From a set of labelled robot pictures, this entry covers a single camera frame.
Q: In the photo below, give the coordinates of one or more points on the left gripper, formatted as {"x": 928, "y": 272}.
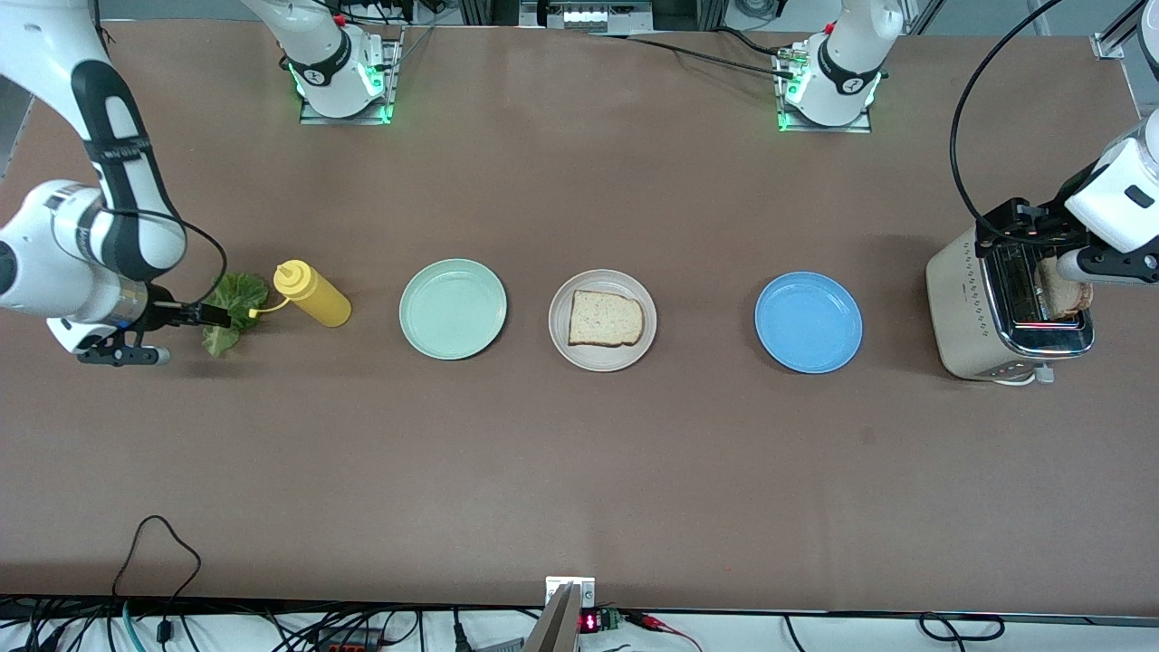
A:
{"x": 1038, "y": 226}

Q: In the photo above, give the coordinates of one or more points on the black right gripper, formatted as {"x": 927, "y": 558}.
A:
{"x": 165, "y": 311}

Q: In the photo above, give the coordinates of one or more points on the green lettuce leaf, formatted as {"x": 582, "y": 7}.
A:
{"x": 244, "y": 294}

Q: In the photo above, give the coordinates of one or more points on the brown bread slice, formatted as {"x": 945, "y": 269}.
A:
{"x": 1068, "y": 294}
{"x": 605, "y": 319}

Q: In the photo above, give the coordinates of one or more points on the yellow mustard squeeze bottle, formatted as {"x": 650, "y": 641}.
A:
{"x": 317, "y": 299}

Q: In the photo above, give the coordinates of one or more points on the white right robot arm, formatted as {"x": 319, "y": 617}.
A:
{"x": 54, "y": 263}

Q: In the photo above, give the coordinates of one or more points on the blue plate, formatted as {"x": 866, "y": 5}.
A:
{"x": 809, "y": 322}

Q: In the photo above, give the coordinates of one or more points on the pale green plate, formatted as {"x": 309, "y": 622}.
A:
{"x": 453, "y": 310}

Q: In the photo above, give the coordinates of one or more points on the beige plate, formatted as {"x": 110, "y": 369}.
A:
{"x": 602, "y": 362}

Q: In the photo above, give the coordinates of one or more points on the beige chrome toaster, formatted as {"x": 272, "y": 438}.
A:
{"x": 960, "y": 317}

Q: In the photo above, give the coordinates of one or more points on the grey metal bar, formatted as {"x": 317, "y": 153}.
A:
{"x": 557, "y": 629}

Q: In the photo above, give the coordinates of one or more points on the black rack device white lights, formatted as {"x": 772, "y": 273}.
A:
{"x": 584, "y": 16}

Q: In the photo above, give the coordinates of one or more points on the red LED display module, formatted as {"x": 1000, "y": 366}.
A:
{"x": 590, "y": 622}

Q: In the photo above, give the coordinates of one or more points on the aluminium frame extrusion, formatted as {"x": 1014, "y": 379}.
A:
{"x": 1109, "y": 43}

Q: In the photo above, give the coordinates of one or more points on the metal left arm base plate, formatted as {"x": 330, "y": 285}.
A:
{"x": 824, "y": 129}

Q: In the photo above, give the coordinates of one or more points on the silver bracket plate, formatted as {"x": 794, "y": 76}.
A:
{"x": 554, "y": 589}

